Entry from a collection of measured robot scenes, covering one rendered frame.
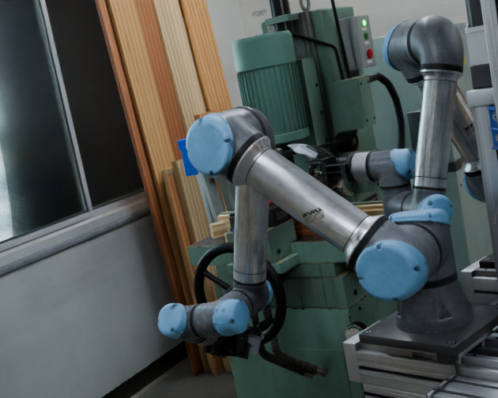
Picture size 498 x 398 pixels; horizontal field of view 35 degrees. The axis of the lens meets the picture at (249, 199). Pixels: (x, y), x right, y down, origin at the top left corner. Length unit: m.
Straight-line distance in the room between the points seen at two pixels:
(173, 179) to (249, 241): 1.95
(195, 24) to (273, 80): 2.08
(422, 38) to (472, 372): 0.75
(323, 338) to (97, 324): 1.61
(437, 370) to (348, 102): 1.01
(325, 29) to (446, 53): 0.65
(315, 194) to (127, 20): 2.43
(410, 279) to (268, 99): 0.94
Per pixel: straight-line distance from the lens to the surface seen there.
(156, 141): 3.73
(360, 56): 2.43
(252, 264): 1.73
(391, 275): 1.41
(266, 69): 2.19
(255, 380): 2.39
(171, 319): 1.72
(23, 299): 3.29
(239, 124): 1.53
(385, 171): 1.90
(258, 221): 1.70
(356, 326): 2.06
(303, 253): 2.14
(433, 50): 1.82
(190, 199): 3.66
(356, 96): 2.34
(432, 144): 1.81
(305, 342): 2.24
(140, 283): 3.82
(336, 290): 2.13
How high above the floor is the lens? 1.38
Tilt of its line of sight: 9 degrees down
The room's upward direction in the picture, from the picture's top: 11 degrees counter-clockwise
